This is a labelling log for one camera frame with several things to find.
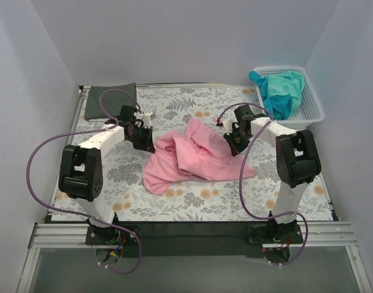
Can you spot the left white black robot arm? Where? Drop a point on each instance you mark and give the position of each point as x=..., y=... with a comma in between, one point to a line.
x=81, y=169

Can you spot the aluminium frame rail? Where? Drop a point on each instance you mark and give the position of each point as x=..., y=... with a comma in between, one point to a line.
x=313, y=234

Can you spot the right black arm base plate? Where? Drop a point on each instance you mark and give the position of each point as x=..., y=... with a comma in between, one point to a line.
x=270, y=232

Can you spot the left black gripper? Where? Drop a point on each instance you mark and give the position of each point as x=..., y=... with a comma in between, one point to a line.
x=144, y=138

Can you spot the white plastic basket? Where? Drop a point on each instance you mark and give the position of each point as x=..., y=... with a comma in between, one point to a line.
x=310, y=110

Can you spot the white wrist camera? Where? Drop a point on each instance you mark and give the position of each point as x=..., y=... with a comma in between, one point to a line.
x=143, y=120
x=226, y=124

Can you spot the folded dark grey t-shirt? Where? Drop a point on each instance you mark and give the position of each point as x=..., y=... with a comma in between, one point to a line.
x=113, y=101

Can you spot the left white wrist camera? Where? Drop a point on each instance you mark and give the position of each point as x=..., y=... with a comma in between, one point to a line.
x=143, y=120

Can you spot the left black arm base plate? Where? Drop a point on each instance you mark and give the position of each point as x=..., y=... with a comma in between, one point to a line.
x=108, y=236

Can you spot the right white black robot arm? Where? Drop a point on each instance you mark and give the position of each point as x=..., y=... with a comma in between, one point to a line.
x=297, y=162

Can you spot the teal t-shirt in basket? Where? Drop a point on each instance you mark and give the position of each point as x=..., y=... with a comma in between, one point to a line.
x=281, y=93

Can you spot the pink t-shirt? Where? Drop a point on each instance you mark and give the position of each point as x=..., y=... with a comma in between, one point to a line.
x=199, y=153

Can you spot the floral patterned table mat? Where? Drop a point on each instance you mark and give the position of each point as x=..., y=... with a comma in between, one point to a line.
x=123, y=188

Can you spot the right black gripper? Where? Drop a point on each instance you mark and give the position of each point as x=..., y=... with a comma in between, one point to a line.
x=234, y=141

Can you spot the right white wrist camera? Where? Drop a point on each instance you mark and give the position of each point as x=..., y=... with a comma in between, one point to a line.
x=226, y=124

